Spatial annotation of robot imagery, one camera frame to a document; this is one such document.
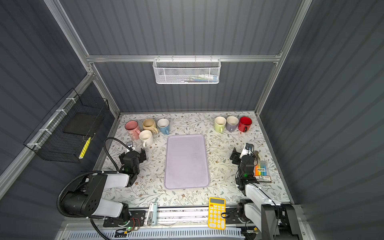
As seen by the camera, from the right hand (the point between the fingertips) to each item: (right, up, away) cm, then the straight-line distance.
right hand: (243, 150), depth 86 cm
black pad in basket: (-87, +15, -10) cm, 89 cm away
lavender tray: (-34, -9, +8) cm, 36 cm away
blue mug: (-51, +15, +18) cm, 56 cm away
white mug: (-61, +7, +13) cm, 63 cm away
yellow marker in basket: (-80, +4, -18) cm, 82 cm away
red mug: (+7, +16, +18) cm, 25 cm away
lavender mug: (-2, +16, +20) cm, 26 cm away
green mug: (-12, +16, +16) cm, 25 cm away
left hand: (-67, -1, +5) cm, 67 cm away
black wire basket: (-93, +10, -14) cm, 95 cm away
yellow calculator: (-17, -27, -11) cm, 34 cm away
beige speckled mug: (-62, +16, +22) cm, 67 cm away
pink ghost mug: (-69, +12, +10) cm, 71 cm away
